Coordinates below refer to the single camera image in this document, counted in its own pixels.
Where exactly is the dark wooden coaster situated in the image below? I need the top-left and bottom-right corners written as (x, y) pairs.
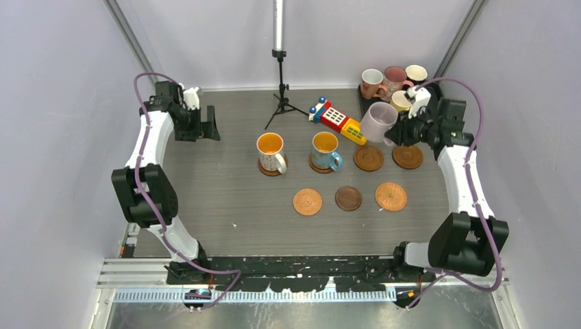
top-left (335, 186), bottom-right (362, 211)

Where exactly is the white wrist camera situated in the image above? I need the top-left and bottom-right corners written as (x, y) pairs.
top-left (404, 86), bottom-right (431, 119)
top-left (178, 83), bottom-right (201, 111)

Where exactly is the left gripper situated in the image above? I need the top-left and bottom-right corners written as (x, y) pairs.
top-left (175, 106), bottom-right (219, 143)

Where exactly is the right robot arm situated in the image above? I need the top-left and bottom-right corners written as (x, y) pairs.
top-left (385, 99), bottom-right (509, 282)

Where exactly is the patterned mug orange inside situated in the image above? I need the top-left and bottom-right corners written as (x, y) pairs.
top-left (256, 132), bottom-right (285, 155)

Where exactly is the yellow mug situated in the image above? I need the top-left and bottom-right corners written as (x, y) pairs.
top-left (390, 90), bottom-right (411, 112)

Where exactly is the grey mug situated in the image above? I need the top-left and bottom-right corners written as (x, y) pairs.
top-left (360, 101), bottom-right (398, 147)

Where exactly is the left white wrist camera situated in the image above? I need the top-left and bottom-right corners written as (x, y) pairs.
top-left (178, 83), bottom-right (201, 111)

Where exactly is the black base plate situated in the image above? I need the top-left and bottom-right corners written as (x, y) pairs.
top-left (164, 256), bottom-right (435, 293)

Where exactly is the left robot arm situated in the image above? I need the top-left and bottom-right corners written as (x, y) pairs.
top-left (111, 81), bottom-right (221, 284)

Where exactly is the pink mug white inside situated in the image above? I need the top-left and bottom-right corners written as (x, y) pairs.
top-left (360, 69), bottom-right (388, 99)

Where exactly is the blue mug orange inside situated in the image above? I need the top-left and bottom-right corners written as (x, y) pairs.
top-left (310, 132), bottom-right (343, 171)

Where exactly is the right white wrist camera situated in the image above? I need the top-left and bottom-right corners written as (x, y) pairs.
top-left (404, 86), bottom-right (431, 119)

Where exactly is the ridged wooden coaster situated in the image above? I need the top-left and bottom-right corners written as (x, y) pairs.
top-left (392, 145), bottom-right (423, 170)
top-left (353, 145), bottom-right (384, 172)
top-left (308, 156), bottom-right (334, 174)
top-left (258, 154), bottom-right (288, 176)

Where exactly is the black tray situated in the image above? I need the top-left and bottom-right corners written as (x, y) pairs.
top-left (357, 83), bottom-right (444, 117)

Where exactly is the toy block house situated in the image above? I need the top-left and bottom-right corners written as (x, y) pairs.
top-left (308, 97), bottom-right (367, 146)

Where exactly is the black mug white inside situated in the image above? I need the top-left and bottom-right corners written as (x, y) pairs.
top-left (404, 64), bottom-right (428, 85)

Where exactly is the woven coaster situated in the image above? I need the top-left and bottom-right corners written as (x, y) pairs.
top-left (375, 182), bottom-right (408, 212)
top-left (293, 188), bottom-right (323, 216)

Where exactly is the black tripod with pole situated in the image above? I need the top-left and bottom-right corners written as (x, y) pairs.
top-left (264, 0), bottom-right (308, 130)

